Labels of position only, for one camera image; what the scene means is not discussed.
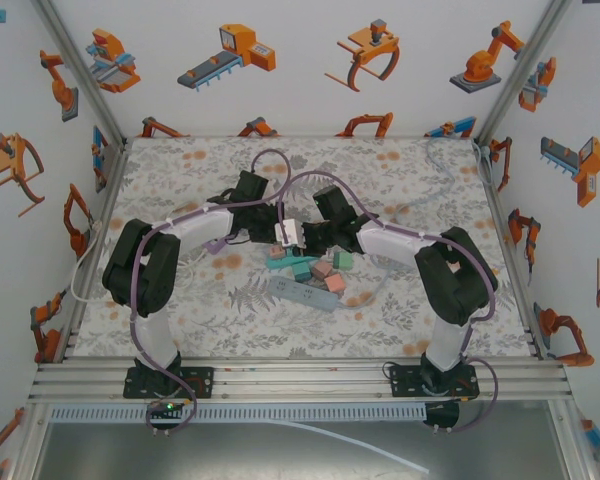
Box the grey slotted cable duct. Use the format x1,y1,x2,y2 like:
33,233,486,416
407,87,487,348
47,403,429,424

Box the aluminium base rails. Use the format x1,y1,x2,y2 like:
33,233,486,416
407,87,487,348
27,357,574,406

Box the grey-blue power strip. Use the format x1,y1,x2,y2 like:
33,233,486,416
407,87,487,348
267,276,342,313

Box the pale teal power strip cable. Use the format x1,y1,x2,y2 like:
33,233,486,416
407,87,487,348
392,137,456,224

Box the floral table cloth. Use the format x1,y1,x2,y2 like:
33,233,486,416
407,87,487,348
72,135,536,360

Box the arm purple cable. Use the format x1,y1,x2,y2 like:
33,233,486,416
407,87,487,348
129,148,291,436
277,171,504,434

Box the grey metal panel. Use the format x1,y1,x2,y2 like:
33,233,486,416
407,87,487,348
34,422,576,480

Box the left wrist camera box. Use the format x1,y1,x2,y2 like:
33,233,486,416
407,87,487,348
273,218,302,250

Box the white plastic tube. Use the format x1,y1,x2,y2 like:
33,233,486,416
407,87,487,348
259,418,431,475

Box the black controller box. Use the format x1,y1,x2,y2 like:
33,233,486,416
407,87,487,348
422,399,461,435

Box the teal triangular power strip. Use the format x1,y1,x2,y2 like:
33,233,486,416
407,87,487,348
265,251,322,281

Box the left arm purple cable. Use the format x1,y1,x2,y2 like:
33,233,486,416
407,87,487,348
129,148,291,436

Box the white cable on frame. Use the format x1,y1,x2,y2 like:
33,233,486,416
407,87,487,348
472,139,496,191

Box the black board with green light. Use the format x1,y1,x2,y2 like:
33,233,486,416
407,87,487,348
146,398,184,436

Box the aluminium side rail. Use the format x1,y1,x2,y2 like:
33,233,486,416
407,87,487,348
472,139,546,360
54,139,131,361

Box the light blue power strip cable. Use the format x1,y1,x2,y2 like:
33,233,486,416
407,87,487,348
335,252,390,311

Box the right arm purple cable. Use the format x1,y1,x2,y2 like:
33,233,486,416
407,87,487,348
277,171,504,434

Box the purple power strip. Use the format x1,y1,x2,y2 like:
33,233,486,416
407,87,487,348
202,237,234,255

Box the aluminium frame post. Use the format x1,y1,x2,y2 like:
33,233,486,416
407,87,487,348
472,0,576,146
547,399,599,480
29,0,130,147
7,402,51,480

